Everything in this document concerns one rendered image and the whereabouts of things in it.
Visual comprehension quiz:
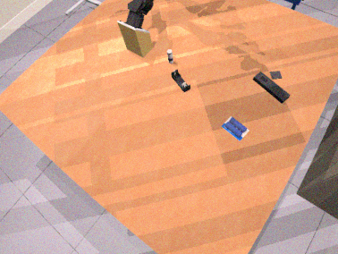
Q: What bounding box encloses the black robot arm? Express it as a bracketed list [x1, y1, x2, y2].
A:
[124, 0, 155, 29]

